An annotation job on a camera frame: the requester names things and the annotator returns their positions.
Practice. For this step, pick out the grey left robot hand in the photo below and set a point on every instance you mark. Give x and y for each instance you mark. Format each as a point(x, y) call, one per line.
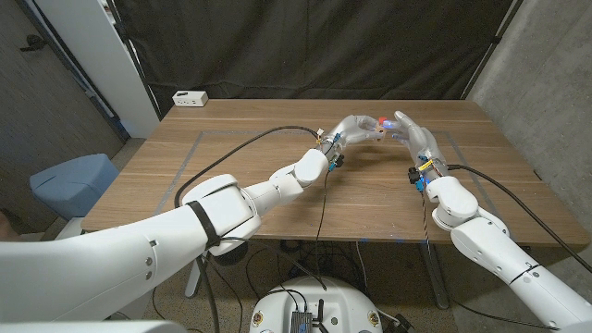
point(353, 129)

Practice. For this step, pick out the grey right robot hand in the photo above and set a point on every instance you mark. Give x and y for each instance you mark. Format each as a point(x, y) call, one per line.
point(421, 141)

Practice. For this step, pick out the wooden block with holes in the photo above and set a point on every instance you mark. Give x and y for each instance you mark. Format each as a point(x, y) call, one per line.
point(380, 132)

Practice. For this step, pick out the wooden screw with red head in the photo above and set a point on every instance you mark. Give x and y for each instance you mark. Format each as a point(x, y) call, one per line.
point(382, 120)

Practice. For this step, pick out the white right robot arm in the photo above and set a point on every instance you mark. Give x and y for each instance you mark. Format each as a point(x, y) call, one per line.
point(485, 240)

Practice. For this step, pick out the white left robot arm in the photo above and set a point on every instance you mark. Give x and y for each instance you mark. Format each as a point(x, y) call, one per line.
point(115, 263)

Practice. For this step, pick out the black backdrop curtain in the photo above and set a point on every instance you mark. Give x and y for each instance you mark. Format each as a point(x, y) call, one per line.
point(300, 46)

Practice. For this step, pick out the black backdrop stand pole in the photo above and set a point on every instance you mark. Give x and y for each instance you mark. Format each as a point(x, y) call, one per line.
point(490, 51)
point(139, 60)

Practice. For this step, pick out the grey table leg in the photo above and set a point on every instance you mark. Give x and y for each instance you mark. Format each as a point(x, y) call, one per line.
point(437, 287)

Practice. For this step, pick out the white power strip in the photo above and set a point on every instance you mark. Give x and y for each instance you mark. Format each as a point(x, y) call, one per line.
point(189, 98)

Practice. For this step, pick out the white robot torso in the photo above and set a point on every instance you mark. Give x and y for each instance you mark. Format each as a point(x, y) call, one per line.
point(342, 305)

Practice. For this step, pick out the black round disc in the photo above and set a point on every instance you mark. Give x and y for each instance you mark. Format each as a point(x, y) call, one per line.
point(231, 256)

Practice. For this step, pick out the grey electronics box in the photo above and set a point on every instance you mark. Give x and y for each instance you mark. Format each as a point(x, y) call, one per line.
point(301, 323)

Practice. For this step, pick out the white table leg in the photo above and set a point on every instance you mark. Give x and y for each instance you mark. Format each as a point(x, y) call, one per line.
point(194, 282)

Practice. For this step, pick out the blue padded stool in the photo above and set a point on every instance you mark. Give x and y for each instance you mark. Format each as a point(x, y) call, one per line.
point(74, 185)

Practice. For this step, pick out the person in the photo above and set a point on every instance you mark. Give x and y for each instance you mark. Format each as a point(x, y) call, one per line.
point(5, 229)

